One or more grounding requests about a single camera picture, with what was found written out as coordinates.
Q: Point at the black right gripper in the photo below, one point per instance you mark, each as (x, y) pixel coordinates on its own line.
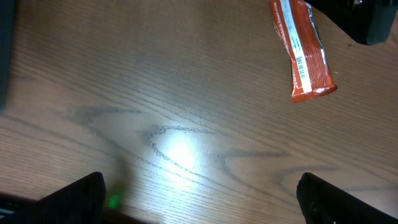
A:
(367, 22)

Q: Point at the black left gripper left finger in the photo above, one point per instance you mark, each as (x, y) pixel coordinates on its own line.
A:
(80, 202)

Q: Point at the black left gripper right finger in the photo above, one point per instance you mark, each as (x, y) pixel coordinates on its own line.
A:
(323, 203)

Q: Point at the red small packet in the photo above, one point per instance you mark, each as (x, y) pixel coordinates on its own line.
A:
(311, 77)

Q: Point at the grey plastic mesh basket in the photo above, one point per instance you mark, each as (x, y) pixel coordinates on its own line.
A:
(8, 11)

